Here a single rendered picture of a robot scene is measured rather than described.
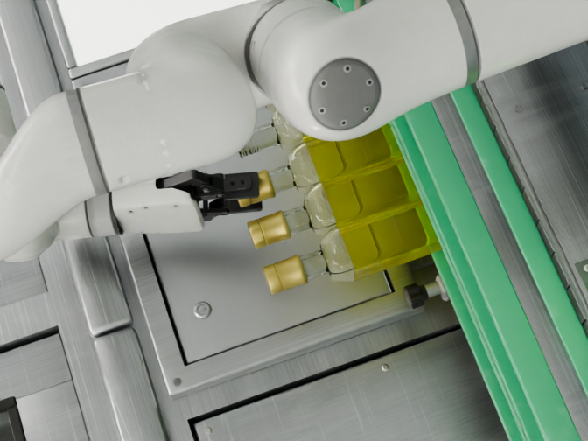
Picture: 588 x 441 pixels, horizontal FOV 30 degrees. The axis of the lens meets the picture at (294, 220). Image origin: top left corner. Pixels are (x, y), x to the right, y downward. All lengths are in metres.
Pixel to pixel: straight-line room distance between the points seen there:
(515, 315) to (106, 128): 0.49
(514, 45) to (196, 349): 0.66
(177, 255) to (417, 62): 0.65
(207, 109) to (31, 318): 0.69
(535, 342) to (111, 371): 0.55
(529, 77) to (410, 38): 0.37
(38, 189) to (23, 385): 0.66
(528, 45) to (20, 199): 0.41
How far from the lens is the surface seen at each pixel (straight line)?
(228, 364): 1.37
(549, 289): 1.14
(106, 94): 0.84
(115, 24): 1.59
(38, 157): 0.83
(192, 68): 0.85
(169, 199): 1.27
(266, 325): 1.39
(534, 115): 1.19
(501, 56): 0.89
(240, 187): 1.28
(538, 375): 1.12
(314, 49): 0.84
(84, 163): 0.83
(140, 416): 1.39
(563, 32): 0.91
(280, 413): 1.40
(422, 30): 0.86
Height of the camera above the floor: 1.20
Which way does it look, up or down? 4 degrees down
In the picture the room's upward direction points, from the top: 109 degrees counter-clockwise
